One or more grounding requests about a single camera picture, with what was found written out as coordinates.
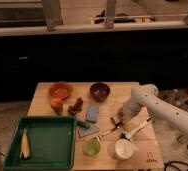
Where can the green plastic tray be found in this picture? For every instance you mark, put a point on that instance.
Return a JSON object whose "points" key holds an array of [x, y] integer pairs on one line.
{"points": [[51, 140]]}

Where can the green plastic cup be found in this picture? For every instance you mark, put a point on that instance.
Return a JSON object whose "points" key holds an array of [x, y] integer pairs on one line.
{"points": [[91, 147]]}

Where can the blue sponge block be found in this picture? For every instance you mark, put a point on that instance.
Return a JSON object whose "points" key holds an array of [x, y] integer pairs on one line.
{"points": [[92, 113]]}

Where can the white plastic cup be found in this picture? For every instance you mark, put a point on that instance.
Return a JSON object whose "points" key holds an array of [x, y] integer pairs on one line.
{"points": [[122, 149]]}

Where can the yellow corn cob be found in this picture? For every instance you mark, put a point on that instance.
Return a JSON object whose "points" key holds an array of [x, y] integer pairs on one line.
{"points": [[24, 150]]}

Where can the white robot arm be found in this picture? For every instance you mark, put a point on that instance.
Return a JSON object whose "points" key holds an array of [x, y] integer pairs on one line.
{"points": [[147, 96]]}

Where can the brown grape bunch toy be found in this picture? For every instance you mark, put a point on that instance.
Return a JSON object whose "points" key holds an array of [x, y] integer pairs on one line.
{"points": [[76, 107]]}

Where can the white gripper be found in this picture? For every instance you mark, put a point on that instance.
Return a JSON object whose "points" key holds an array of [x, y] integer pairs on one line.
{"points": [[128, 110]]}

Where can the metal spoon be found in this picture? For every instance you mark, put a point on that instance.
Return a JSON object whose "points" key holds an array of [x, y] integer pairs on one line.
{"points": [[99, 137]]}

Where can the orange plastic bowl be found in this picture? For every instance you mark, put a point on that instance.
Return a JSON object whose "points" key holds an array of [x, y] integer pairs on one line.
{"points": [[60, 90]]}

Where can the green cucumber toy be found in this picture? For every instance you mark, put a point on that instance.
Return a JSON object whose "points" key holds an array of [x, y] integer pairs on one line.
{"points": [[83, 124]]}

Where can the wooden board eraser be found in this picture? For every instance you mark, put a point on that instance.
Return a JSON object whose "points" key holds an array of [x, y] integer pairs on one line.
{"points": [[116, 120]]}

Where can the orange carrot toy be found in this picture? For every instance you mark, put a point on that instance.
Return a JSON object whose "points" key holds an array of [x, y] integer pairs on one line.
{"points": [[57, 105]]}

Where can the dark brown bowl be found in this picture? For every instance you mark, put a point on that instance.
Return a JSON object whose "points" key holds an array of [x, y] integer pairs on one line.
{"points": [[99, 91]]}

